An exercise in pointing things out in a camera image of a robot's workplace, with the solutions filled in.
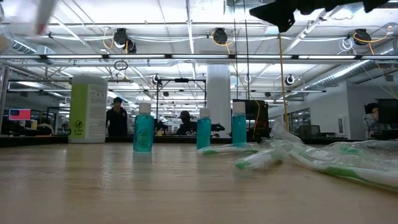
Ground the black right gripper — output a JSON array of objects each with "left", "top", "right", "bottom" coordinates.
[{"left": 248, "top": 0, "right": 389, "bottom": 34}]

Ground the blue mouthwash bottle white cap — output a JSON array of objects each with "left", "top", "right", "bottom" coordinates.
[
  {"left": 231, "top": 101, "right": 247, "bottom": 147},
  {"left": 132, "top": 102, "right": 155, "bottom": 152},
  {"left": 196, "top": 108, "right": 212, "bottom": 150}
]

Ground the clear plastic zip bag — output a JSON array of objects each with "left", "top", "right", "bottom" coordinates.
[{"left": 0, "top": 0, "right": 60, "bottom": 55}]

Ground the white round pillar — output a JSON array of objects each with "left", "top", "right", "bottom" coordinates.
[{"left": 206, "top": 63, "right": 231, "bottom": 138}]

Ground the black cabinet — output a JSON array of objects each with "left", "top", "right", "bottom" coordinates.
[{"left": 231, "top": 98, "right": 270, "bottom": 138}]

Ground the black mesh office chair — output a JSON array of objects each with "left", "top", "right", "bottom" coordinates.
[{"left": 297, "top": 124, "right": 322, "bottom": 139}]

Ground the person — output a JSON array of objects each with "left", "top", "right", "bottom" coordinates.
[
  {"left": 363, "top": 102, "right": 382, "bottom": 138},
  {"left": 37, "top": 123, "right": 55, "bottom": 136},
  {"left": 105, "top": 96, "right": 128, "bottom": 137},
  {"left": 175, "top": 110, "right": 198, "bottom": 136}
]

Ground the black monitor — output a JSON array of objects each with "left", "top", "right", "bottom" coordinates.
[{"left": 376, "top": 98, "right": 398, "bottom": 125}]

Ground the long ceiling light strip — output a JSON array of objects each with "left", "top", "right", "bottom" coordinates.
[{"left": 0, "top": 54, "right": 391, "bottom": 60}]

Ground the white green wipes canister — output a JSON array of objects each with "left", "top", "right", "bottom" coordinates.
[{"left": 68, "top": 74, "right": 108, "bottom": 144}]

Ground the red screen monitor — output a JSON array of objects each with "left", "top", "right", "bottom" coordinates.
[{"left": 8, "top": 108, "right": 32, "bottom": 121}]

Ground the yellow hanging cable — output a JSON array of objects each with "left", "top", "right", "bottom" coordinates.
[{"left": 277, "top": 32, "right": 290, "bottom": 133}]

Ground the thin black hanging cable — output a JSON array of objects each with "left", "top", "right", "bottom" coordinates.
[{"left": 233, "top": 0, "right": 239, "bottom": 100}]

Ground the silver ventilation duct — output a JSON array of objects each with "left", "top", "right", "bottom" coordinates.
[{"left": 304, "top": 40, "right": 398, "bottom": 91}]

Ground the black gantry frame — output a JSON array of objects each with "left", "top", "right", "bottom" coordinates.
[{"left": 156, "top": 78, "right": 207, "bottom": 131}]

